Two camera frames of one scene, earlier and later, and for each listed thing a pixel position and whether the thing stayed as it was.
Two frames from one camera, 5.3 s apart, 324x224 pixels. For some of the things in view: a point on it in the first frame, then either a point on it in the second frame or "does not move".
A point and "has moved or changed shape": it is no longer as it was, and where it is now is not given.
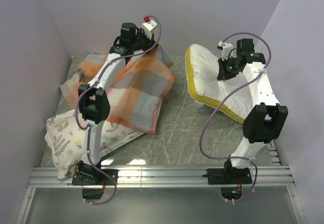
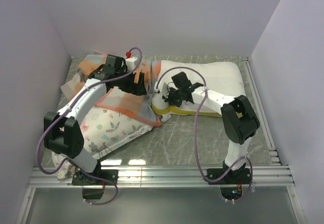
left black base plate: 82,179 does not move
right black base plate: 228,175 does not move
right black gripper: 224,75 to 168,98
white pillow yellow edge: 202,67 has moved or changed shape
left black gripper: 150,42 to 138,88
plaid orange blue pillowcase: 134,92 has moved or changed shape
